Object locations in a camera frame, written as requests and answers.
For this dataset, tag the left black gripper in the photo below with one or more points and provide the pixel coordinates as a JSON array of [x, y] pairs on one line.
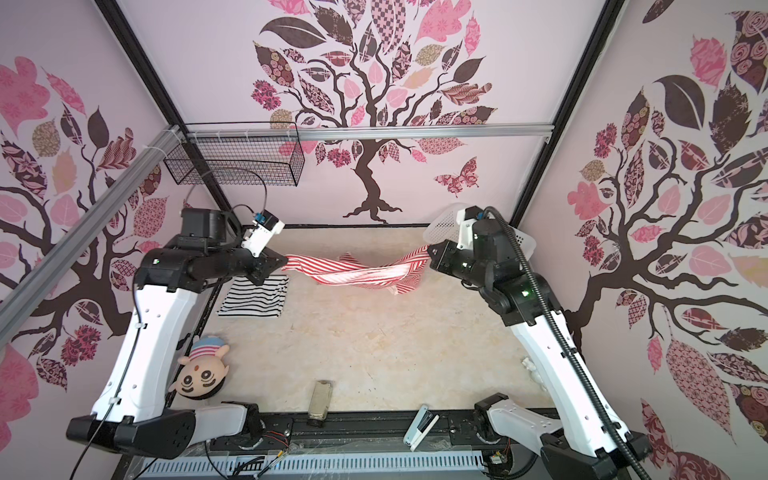
[[265, 263]]

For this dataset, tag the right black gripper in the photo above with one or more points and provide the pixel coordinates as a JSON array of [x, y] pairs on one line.
[[441, 261]]

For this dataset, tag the black white striped tank top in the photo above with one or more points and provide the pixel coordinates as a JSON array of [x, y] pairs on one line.
[[266, 301]]

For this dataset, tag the red white striped tank top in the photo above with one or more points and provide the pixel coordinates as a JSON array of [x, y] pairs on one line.
[[401, 277]]

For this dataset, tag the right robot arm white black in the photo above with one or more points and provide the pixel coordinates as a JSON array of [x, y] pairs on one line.
[[523, 300]]

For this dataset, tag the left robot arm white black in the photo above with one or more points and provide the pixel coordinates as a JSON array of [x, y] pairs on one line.
[[131, 416]]

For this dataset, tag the white plastic laundry basket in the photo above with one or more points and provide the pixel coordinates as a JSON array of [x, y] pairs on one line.
[[446, 226]]

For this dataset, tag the cartoon face plush toy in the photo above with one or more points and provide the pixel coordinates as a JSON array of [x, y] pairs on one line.
[[203, 370]]

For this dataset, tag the small white figurine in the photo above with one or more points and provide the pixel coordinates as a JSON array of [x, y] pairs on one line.
[[530, 366]]

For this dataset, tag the small tan rectangular device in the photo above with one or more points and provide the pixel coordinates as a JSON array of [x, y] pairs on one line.
[[319, 403]]

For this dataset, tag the white green handheld device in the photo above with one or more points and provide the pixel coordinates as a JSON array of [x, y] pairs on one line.
[[420, 427]]

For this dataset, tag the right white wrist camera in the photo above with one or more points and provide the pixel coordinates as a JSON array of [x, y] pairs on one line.
[[465, 219]]

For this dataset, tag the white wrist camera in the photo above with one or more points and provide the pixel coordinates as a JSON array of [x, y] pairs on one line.
[[265, 225], [465, 219]]

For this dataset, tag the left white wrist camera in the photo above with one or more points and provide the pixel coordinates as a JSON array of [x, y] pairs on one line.
[[265, 225]]

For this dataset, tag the black wire mesh basket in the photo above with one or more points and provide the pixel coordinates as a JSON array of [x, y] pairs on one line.
[[239, 153]]

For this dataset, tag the silver aluminium rail back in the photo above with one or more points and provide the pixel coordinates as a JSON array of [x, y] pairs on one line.
[[372, 132]]

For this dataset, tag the silver aluminium rail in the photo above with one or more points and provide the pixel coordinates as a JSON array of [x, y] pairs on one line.
[[19, 305], [372, 132]]

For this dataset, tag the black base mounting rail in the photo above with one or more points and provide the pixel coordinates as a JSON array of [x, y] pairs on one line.
[[360, 429]]

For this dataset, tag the white slotted cable duct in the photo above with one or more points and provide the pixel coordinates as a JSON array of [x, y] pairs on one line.
[[313, 465]]

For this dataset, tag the silver aluminium rail left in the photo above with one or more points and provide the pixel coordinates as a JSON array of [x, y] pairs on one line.
[[19, 305]]

